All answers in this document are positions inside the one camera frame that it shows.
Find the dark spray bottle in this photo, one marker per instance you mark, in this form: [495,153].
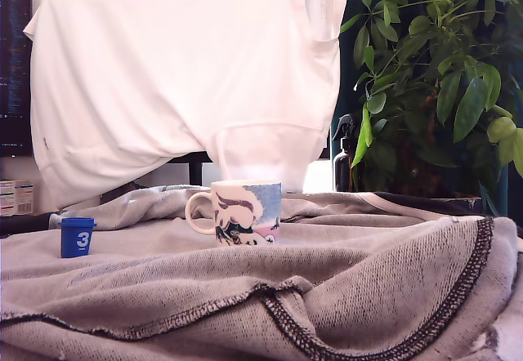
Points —
[342,165]

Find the white draped shirt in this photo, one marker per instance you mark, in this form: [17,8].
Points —
[184,71]

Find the grey sweatshirt cloth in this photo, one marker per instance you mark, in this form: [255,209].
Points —
[261,295]

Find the dark green curtain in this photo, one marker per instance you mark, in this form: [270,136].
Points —
[348,87]

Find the black computer monitor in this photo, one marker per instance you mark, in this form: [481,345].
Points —
[14,71]

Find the black monitor stand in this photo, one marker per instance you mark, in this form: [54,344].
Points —
[196,171]

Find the green leafy houseplant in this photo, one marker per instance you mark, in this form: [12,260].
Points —
[445,91]

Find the white printed cardboard box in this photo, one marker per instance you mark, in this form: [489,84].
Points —
[14,197]

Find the white and blue illustrated mug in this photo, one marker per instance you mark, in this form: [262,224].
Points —
[241,214]

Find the blue coffee capsule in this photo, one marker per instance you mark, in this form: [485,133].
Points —
[72,240]

